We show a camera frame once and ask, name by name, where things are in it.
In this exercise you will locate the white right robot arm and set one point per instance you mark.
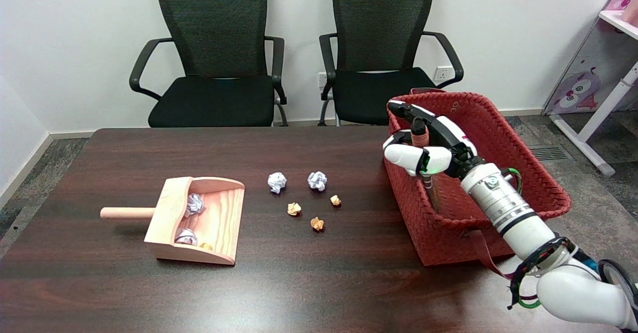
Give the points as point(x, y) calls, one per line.
point(528, 223)

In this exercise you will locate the black mesh office chair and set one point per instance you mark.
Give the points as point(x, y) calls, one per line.
point(214, 93)
point(379, 88)

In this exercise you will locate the white crumpled paper ball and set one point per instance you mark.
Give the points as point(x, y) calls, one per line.
point(277, 182)
point(195, 205)
point(317, 180)
point(186, 236)

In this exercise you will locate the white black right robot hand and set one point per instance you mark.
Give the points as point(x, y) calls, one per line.
point(438, 146)

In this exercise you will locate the wooden dustpan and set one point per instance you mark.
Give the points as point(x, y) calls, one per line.
point(219, 223)

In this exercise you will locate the metal floor vent grille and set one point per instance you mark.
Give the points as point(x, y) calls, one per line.
point(548, 152)

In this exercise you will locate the red woven basket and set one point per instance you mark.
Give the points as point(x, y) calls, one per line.
point(518, 143)

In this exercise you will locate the white wall power outlet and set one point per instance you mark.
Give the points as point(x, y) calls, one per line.
point(442, 73)
point(322, 80)

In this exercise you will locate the pink white children's desk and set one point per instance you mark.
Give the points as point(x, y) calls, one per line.
point(583, 83)

